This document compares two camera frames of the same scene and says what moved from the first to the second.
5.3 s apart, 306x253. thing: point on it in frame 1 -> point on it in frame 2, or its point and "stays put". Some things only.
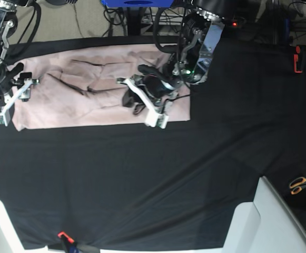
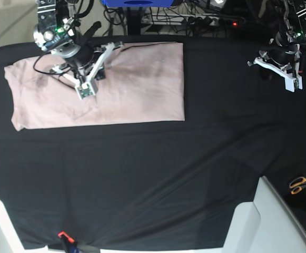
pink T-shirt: x=79 y=84 stays put
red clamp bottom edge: x=70 y=240 stays put
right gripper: x=156 y=89 -> x=283 y=62
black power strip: x=234 y=22 stays put
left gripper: x=2 y=88 -> x=82 y=59
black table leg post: x=134 y=21 stays put
